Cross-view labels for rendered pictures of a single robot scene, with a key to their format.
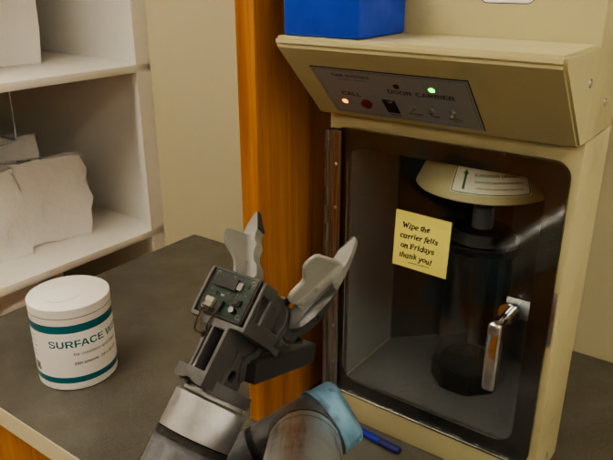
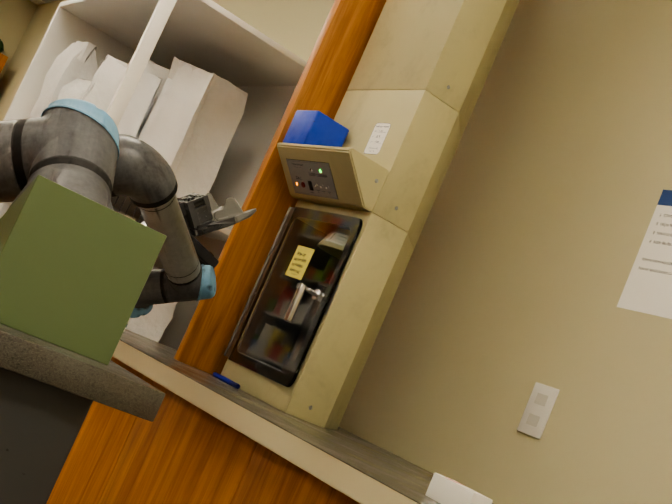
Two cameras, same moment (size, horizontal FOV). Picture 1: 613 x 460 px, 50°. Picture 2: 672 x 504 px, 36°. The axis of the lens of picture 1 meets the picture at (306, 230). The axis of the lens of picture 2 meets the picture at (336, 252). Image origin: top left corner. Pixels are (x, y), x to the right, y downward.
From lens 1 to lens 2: 1.83 m
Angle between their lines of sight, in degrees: 35
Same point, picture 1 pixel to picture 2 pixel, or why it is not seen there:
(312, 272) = (228, 205)
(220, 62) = not seen: hidden behind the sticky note
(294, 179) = (266, 233)
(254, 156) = (249, 202)
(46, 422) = not seen: hidden behind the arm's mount
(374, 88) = (305, 172)
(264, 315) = (199, 207)
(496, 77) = (335, 159)
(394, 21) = not seen: hidden behind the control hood
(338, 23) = (300, 138)
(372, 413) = (238, 376)
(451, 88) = (325, 169)
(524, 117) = (346, 186)
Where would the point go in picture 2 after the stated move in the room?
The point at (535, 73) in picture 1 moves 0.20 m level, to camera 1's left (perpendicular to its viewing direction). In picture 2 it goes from (343, 155) to (264, 128)
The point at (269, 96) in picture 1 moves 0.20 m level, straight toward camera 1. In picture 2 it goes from (270, 179) to (244, 154)
